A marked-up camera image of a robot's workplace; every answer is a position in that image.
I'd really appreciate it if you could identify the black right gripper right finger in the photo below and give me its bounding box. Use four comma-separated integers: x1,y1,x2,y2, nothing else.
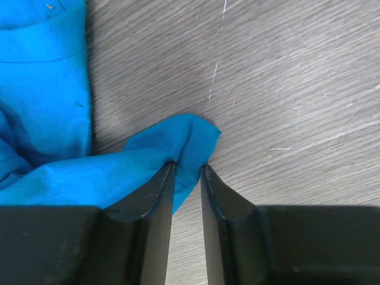
201,165,379,284

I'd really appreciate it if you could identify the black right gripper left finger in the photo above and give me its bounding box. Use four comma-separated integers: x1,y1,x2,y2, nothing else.
1,163,175,284

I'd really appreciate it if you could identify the blue t shirt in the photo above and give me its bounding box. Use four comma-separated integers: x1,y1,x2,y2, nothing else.
1,1,220,210

